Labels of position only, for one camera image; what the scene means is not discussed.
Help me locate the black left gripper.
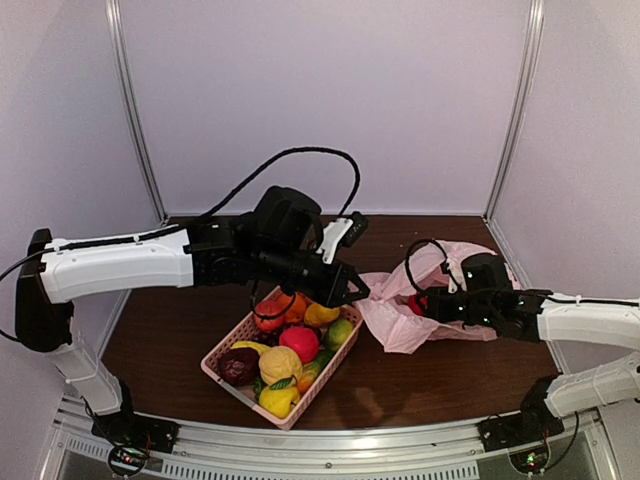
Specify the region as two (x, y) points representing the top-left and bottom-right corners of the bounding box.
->
(253, 243), (372, 310)

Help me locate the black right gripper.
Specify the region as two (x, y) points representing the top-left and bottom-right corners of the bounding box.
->
(415, 286), (497, 329)

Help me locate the pink plastic bag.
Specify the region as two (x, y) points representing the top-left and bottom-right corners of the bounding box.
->
(355, 240), (497, 354)

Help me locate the yellow green pear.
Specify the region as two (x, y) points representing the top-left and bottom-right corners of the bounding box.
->
(304, 303), (341, 328)

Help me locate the orange fruit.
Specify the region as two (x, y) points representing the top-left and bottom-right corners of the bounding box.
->
(277, 293), (307, 325)

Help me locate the yellow orange persimmon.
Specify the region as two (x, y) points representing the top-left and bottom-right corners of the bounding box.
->
(259, 346), (303, 385)

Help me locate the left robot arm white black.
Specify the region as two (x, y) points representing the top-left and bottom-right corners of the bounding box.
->
(14, 186), (369, 444)

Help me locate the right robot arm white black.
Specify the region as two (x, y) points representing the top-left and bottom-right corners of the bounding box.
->
(419, 253), (639, 442)

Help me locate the green orange mango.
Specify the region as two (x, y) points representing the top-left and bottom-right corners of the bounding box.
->
(297, 350), (334, 395)

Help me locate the yellow starfruit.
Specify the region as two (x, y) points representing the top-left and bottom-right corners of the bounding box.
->
(231, 341), (271, 356)

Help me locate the dark purple mangosteen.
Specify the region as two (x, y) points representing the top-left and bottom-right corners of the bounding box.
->
(217, 349), (260, 387)

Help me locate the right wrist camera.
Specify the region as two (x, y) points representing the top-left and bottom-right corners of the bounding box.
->
(441, 254), (467, 293)

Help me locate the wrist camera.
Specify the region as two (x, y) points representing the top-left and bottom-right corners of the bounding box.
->
(441, 254), (467, 293)
(316, 211), (369, 264)

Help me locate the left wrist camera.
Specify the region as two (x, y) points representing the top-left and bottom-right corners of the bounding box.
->
(316, 211), (369, 264)

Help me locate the right black cable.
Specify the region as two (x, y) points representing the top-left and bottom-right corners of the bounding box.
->
(403, 238), (451, 296)

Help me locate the black cable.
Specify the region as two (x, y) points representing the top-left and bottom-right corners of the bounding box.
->
(0, 146), (362, 341)
(403, 238), (451, 296)

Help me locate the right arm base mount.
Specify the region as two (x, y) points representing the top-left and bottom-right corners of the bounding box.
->
(478, 377), (564, 476)

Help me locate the left black cable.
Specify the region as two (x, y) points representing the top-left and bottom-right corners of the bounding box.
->
(0, 146), (362, 341)

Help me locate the front aluminium rail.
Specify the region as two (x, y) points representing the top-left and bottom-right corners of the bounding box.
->
(49, 394), (616, 480)

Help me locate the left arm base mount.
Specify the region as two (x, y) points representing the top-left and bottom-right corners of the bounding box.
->
(85, 408), (179, 478)

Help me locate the right aluminium frame post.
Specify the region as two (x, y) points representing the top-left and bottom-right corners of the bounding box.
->
(483, 0), (546, 224)

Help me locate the aluminium frame post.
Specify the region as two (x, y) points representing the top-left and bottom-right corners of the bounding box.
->
(483, 0), (546, 224)
(105, 0), (168, 224)

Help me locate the left aluminium frame post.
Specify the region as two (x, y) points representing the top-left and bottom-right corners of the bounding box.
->
(105, 0), (168, 224)

